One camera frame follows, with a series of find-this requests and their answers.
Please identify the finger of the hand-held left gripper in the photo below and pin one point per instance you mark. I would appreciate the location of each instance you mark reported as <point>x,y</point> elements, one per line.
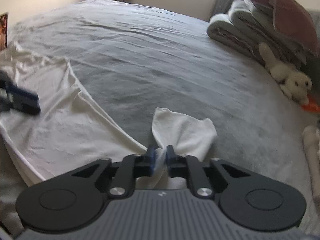
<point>25,102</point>

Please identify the mauve pillow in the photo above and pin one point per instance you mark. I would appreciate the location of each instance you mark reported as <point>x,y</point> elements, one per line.
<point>287,12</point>

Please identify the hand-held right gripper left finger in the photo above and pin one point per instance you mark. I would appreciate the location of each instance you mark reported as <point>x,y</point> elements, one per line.
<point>150,161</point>

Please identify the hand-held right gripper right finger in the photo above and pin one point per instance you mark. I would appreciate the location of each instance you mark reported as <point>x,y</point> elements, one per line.
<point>170,161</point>

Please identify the white plush dog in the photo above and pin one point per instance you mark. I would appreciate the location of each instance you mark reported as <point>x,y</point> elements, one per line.
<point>292,80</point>

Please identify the grey bed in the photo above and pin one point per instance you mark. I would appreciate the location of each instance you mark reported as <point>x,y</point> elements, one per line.
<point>162,55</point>

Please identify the orange card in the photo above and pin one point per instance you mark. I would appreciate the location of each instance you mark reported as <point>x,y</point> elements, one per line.
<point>311,107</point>

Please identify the rolled white garment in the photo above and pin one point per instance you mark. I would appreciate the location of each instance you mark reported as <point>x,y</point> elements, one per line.
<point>312,150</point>

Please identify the grey quilted headboard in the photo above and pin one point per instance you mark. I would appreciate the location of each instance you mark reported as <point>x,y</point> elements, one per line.
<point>315,42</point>

